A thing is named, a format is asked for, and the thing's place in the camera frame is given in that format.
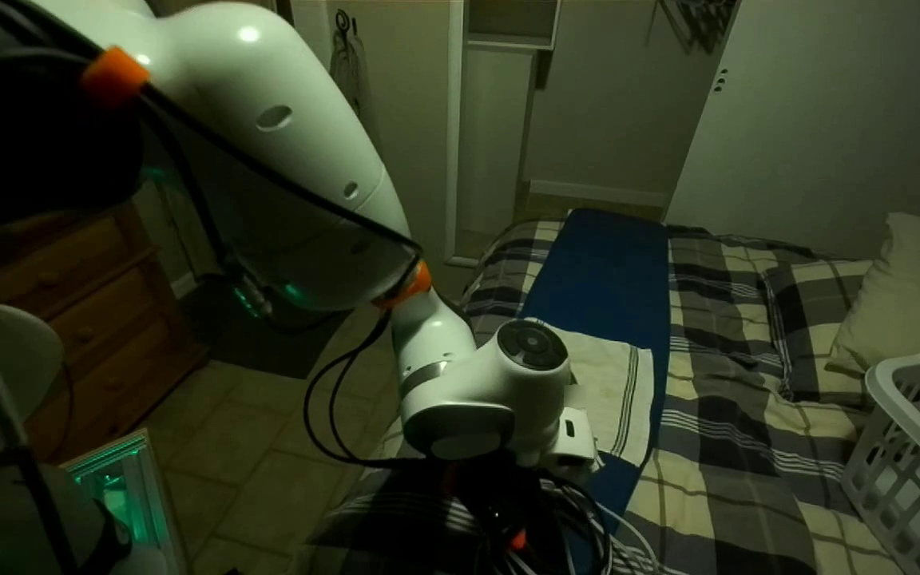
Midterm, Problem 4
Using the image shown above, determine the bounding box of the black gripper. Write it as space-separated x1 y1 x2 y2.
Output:
444 456 580 575

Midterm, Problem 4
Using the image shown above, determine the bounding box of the white iron cable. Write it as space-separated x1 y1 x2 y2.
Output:
586 494 665 575

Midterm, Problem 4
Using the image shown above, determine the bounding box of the white striped towel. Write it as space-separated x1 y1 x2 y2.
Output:
558 323 659 468

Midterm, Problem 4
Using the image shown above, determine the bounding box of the plaid bed comforter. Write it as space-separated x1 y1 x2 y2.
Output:
296 218 911 575

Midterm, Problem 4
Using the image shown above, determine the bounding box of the blue ironing mat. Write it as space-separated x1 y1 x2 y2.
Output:
517 205 675 575

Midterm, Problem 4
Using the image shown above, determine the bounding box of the dark floor mat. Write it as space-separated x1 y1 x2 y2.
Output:
181 271 327 382

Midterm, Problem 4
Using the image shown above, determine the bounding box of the narrow white panel door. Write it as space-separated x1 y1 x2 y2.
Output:
458 39 545 269

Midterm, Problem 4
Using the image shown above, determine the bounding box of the plaid pillow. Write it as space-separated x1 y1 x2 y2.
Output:
760 250 878 408

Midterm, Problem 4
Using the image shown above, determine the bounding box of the green lit robot stand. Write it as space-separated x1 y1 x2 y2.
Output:
58 426 190 575

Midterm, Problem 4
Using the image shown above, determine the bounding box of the brown wooden dresser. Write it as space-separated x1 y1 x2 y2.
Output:
0 205 208 465

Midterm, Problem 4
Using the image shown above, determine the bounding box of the cream pillow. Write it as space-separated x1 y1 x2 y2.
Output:
824 206 920 382

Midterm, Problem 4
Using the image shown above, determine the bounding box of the large white door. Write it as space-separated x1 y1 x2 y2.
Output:
660 0 920 264

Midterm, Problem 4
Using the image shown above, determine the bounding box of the dark hanging wall decoration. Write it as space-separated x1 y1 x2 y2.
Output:
644 0 747 56

